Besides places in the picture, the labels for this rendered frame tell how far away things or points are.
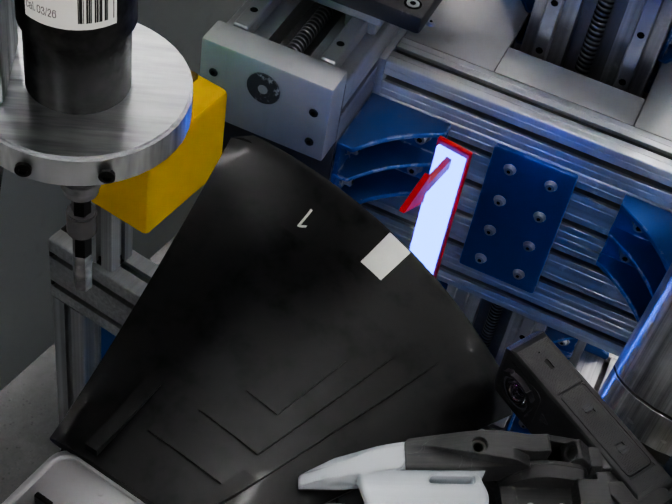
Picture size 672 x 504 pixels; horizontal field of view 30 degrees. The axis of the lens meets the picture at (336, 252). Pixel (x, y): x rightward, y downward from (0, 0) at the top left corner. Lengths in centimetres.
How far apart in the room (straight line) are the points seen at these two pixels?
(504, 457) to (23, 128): 33
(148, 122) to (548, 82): 92
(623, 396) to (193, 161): 42
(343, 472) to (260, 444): 5
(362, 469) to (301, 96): 59
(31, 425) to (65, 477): 145
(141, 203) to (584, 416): 43
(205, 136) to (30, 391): 117
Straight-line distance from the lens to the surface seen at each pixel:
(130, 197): 98
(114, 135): 38
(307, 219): 72
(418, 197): 78
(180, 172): 99
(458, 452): 62
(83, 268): 45
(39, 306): 201
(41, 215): 187
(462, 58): 128
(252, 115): 120
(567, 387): 69
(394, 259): 73
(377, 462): 62
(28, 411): 210
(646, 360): 74
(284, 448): 64
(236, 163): 73
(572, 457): 65
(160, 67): 40
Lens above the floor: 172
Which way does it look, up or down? 47 degrees down
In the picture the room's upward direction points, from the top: 11 degrees clockwise
